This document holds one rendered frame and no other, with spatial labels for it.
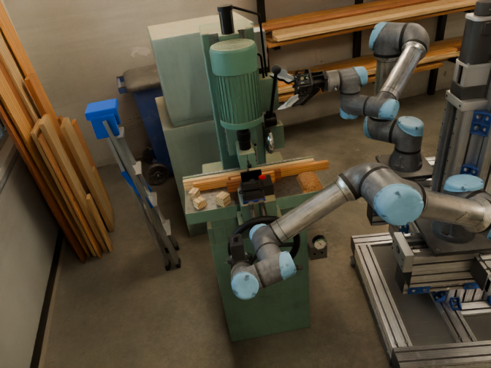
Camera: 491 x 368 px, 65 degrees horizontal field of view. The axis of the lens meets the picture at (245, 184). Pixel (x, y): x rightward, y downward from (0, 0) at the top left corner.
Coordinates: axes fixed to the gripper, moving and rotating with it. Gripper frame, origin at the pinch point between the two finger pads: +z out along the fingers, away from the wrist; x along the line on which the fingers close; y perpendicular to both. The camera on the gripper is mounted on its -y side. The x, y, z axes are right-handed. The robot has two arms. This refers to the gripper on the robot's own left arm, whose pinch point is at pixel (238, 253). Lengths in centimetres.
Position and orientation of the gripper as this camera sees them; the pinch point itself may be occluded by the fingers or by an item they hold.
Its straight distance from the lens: 145.3
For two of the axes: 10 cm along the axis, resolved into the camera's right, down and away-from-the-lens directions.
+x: 9.8, -1.7, 0.5
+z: -0.6, -0.5, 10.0
